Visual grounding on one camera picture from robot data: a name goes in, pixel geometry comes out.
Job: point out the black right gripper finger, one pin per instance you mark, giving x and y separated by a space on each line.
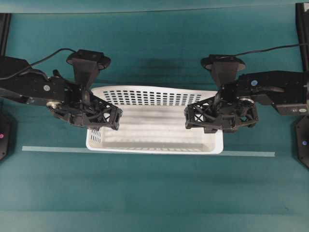
207 108
211 123

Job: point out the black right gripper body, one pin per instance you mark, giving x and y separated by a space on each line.
232 112

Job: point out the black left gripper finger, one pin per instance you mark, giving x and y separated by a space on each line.
99 106
109 120

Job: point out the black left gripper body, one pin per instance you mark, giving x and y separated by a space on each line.
77 107

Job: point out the white plastic lattice basket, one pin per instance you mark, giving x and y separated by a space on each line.
153 122

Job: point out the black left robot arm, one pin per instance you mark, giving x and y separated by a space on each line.
22 84

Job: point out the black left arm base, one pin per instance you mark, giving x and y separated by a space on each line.
8 135

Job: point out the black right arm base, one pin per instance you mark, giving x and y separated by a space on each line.
302 140

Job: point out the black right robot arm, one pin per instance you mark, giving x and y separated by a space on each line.
286 92

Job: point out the light tape strip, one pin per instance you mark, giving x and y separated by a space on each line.
50 149

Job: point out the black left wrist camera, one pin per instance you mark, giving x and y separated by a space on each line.
87 65

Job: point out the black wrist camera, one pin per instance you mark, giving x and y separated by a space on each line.
223 68
87 65

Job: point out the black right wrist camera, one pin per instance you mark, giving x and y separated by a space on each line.
223 68

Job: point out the black left frame post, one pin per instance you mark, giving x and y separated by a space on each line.
5 19

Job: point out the black frame post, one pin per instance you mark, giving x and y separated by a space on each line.
5 19
302 28

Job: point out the black right frame post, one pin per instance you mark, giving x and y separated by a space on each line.
302 28

